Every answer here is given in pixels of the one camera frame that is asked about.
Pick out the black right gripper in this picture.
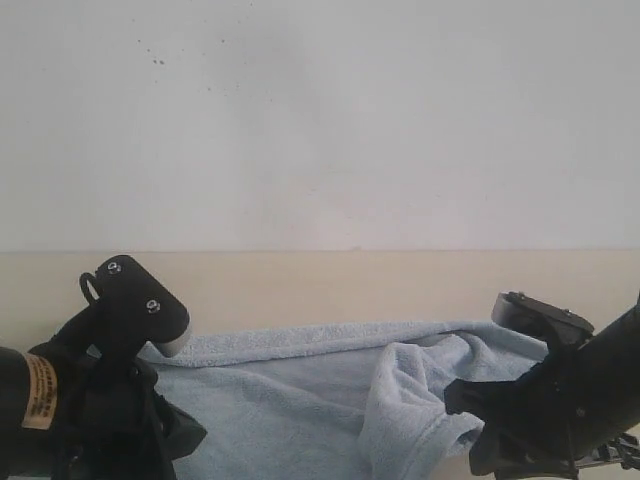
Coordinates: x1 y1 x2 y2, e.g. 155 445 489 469
444 349 639 475

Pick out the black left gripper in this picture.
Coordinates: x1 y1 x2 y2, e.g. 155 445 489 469
19 309 207 479

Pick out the light blue terry towel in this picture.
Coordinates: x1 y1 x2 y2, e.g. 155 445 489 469
141 322 547 479

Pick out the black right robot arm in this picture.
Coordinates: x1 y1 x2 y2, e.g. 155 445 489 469
444 292 639 479

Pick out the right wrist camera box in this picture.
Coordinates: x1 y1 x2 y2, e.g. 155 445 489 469
491 291 595 351

